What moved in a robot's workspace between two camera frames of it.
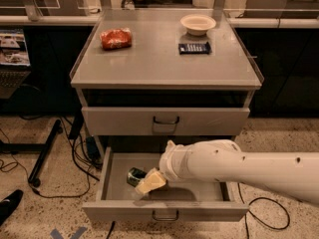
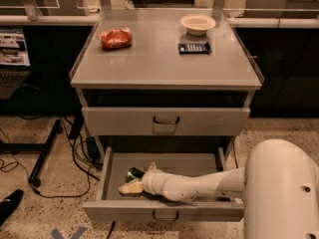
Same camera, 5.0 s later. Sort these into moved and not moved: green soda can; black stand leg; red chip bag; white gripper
Moved: white gripper
Not moved: black stand leg; red chip bag; green soda can
